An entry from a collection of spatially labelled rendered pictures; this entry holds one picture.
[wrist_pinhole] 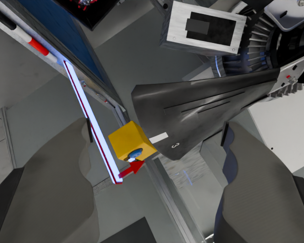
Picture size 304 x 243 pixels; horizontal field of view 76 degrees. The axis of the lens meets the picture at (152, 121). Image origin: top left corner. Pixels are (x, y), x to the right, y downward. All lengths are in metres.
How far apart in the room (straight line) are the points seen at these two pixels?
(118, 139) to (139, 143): 0.07
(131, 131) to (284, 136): 0.48
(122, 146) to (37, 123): 1.07
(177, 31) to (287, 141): 0.51
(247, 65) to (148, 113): 0.27
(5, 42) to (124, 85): 0.76
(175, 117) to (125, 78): 1.05
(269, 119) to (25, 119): 1.56
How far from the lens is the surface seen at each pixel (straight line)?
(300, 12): 0.43
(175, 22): 0.42
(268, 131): 0.70
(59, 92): 1.60
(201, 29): 0.43
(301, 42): 0.42
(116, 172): 0.38
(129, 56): 1.43
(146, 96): 0.28
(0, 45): 1.57
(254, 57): 0.49
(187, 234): 1.07
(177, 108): 0.30
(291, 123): 0.74
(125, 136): 0.63
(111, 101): 0.73
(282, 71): 0.37
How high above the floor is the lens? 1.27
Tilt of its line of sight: 24 degrees down
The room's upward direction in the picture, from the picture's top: 150 degrees clockwise
